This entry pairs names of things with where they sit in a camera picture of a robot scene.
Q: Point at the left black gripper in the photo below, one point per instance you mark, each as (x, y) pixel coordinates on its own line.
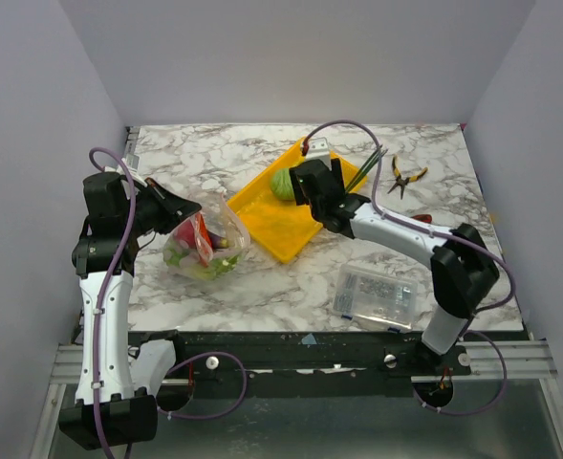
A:
(174, 207)

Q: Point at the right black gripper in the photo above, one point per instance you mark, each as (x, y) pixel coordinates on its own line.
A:
(311, 174)

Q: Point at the red tomato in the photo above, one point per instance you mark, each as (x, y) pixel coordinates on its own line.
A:
(184, 235)

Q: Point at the red chili pepper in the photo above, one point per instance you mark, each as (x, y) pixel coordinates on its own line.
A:
(203, 244)

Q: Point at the clear zip top bag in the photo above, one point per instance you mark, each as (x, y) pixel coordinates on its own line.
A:
(220, 219)

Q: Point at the purple eggplant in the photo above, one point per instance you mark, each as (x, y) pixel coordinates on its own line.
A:
(218, 242)

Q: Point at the celery stalk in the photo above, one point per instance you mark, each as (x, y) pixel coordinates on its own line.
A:
(214, 269)

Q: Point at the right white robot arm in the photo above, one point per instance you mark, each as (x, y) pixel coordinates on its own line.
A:
(463, 271)

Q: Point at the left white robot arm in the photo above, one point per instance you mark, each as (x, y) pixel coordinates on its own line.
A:
(116, 397)

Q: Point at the green cabbage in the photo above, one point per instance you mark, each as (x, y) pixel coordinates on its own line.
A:
(281, 185)

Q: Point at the yellow plastic tray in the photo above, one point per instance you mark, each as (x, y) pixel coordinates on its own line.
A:
(282, 228)

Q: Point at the green chives bunch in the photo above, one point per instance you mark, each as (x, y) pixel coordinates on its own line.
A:
(372, 160)

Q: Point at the red utility knife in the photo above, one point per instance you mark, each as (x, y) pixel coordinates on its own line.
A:
(424, 218)

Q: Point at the clear plastic screw box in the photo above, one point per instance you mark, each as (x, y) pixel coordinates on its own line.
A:
(376, 300)

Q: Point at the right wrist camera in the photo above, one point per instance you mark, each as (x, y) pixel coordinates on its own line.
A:
(319, 149)

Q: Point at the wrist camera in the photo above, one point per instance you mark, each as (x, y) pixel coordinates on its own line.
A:
(319, 149)
(132, 161)

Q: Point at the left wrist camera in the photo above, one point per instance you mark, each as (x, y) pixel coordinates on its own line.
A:
(132, 161)

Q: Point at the yellow handled pliers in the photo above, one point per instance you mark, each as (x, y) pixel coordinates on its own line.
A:
(401, 182)

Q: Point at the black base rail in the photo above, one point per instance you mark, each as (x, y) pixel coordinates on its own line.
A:
(304, 365)

